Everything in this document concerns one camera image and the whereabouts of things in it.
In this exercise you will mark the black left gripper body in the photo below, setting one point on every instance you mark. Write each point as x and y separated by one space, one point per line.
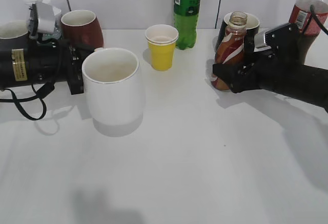
78 53

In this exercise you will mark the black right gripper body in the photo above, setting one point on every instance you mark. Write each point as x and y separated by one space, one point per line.
277 69

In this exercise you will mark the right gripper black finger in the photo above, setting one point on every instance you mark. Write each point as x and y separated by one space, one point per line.
228 74

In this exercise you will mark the brown Nescafe coffee bottle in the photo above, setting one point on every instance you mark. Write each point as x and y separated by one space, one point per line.
231 48

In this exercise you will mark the white ceramic mug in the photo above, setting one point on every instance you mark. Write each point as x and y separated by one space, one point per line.
113 86

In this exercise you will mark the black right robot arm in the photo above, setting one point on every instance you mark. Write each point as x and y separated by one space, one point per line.
317 86

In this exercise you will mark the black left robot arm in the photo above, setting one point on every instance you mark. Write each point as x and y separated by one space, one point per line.
54 61

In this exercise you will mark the dark red ceramic mug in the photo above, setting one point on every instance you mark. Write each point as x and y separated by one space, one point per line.
82 27

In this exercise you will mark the black ceramic mug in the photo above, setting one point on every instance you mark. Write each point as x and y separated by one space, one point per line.
252 27

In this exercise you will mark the cola bottle red label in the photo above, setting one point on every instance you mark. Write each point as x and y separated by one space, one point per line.
308 28

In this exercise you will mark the dark grey ceramic mug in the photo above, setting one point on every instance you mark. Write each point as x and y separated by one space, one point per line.
14 35

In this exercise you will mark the green soda bottle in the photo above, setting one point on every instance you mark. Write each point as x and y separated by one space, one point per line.
185 21

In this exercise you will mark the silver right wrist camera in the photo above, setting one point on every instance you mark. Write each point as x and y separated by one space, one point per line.
259 41

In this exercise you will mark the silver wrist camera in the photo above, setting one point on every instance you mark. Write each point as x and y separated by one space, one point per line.
41 20
259 41

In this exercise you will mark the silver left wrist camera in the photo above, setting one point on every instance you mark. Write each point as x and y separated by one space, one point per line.
41 20

